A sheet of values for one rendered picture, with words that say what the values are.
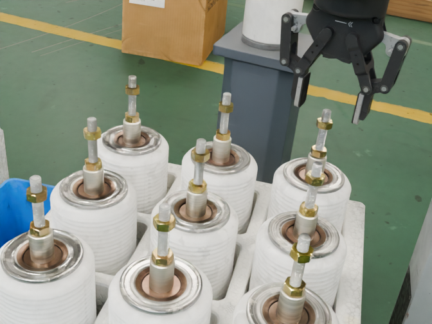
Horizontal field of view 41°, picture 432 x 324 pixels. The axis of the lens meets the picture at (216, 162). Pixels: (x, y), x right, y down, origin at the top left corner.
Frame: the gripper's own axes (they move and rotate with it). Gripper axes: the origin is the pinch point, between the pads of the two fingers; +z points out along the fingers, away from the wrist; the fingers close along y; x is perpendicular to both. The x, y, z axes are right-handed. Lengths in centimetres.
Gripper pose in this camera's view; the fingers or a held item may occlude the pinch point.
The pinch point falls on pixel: (329, 102)
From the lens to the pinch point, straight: 67.3
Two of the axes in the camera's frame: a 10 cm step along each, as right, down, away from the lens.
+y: -8.8, -3.1, 3.7
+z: -0.8, 8.5, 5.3
